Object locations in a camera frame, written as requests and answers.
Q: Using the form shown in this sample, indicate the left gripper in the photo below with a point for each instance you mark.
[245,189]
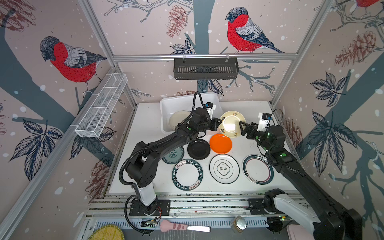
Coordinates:
[215,125]

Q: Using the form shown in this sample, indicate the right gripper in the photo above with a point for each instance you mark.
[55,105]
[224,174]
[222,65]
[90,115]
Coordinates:
[253,128]

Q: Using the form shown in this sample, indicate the small cream patterned plate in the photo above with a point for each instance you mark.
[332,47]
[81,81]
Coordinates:
[230,126]

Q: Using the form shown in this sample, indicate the orange plate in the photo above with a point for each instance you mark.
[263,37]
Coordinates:
[220,144]

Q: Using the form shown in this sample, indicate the large cream bear plate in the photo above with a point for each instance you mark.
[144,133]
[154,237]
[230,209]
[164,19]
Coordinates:
[177,118]

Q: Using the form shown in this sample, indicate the green red rim plate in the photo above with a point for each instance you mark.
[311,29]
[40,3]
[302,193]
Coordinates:
[257,170]

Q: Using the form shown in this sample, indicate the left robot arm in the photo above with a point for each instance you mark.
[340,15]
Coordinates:
[139,169]

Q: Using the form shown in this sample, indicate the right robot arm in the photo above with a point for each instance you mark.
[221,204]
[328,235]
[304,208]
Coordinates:
[327,219]

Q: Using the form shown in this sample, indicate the white plastic bin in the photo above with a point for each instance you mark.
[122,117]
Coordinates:
[175,109]

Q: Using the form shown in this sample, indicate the white plate black emblem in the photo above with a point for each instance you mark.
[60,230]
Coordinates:
[224,169]

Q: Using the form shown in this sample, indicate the teal patterned small plate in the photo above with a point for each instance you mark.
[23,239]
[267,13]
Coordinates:
[174,156]

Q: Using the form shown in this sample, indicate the green rim lettered plate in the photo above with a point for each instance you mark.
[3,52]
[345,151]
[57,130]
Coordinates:
[187,175]

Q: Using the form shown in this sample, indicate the black hanging shelf basket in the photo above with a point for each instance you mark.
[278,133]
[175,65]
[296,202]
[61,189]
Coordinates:
[206,69]

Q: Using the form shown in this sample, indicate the pink tray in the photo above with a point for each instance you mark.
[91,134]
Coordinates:
[297,232]

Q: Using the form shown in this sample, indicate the yellow woven mat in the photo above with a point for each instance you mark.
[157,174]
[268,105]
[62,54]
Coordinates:
[108,232]

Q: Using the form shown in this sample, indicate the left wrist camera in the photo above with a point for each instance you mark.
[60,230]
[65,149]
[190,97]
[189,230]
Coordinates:
[210,107]

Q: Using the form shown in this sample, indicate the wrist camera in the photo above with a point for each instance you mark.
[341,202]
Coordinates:
[210,107]
[264,121]

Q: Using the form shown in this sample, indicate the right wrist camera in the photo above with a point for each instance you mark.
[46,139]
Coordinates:
[264,121]

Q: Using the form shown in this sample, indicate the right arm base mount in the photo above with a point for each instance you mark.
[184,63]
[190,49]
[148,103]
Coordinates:
[256,207]

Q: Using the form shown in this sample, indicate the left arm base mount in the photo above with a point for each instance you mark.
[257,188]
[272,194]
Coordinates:
[157,208]

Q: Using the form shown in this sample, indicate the white wire mesh basket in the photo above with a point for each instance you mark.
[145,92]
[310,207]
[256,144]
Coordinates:
[98,114]

